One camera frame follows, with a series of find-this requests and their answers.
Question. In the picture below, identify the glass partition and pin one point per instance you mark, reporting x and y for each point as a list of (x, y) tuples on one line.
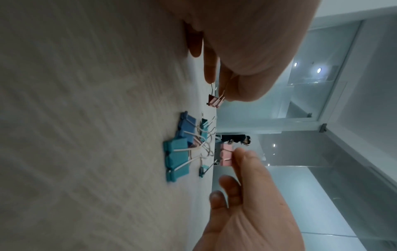
[(313, 83)]

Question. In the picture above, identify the large blue binder clip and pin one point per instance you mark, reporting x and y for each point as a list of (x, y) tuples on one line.
[(186, 125)]

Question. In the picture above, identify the person's right hand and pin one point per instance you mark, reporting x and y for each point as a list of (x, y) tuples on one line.
[(257, 220)]

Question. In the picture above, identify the large pink binder clip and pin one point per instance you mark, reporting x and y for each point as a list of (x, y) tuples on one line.
[(225, 154)]

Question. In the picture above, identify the person's left hand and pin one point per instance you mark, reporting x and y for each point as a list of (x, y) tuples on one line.
[(254, 36)]

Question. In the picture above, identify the small pink binder clip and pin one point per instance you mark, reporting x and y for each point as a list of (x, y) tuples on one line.
[(214, 101)]

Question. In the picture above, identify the metal glass clamp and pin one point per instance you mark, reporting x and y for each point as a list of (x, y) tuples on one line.
[(323, 127)]

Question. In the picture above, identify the small teal binder clip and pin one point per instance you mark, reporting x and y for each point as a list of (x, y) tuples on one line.
[(203, 125), (203, 169), (218, 138)]

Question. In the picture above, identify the large teal binder clip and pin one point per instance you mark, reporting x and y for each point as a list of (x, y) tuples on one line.
[(177, 169), (177, 146)]

